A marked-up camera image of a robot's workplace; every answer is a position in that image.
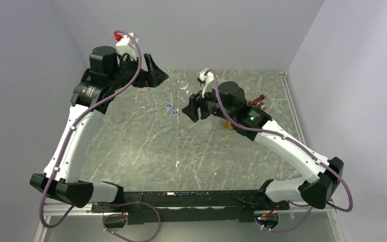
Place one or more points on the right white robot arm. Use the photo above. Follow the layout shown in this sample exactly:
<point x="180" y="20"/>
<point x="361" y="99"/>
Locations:
<point x="319" y="174"/>

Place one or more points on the clear plastic bottle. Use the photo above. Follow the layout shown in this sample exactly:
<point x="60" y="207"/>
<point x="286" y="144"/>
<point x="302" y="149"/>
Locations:
<point x="185" y="91"/>

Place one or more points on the orange juice bottle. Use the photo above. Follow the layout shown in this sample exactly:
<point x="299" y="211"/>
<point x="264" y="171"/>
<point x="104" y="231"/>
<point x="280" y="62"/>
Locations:
<point x="228" y="125"/>

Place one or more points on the brown pipe fitting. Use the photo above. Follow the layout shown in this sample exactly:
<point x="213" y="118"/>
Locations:
<point x="258" y="102"/>

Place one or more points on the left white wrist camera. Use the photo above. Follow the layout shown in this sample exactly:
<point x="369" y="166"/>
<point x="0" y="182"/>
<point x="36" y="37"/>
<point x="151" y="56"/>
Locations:
<point x="125" y="45"/>

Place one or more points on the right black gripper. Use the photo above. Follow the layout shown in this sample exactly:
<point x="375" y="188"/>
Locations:
<point x="191" y="109"/>

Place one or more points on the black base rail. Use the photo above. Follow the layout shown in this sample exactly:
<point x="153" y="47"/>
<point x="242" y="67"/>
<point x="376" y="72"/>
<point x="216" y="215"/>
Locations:
<point x="189" y="206"/>

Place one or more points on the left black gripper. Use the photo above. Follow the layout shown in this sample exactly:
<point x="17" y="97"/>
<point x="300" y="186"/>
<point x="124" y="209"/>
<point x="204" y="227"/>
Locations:
<point x="152" y="78"/>

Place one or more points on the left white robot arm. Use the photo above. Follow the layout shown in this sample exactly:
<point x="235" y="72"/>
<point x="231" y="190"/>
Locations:
<point x="108" y="72"/>

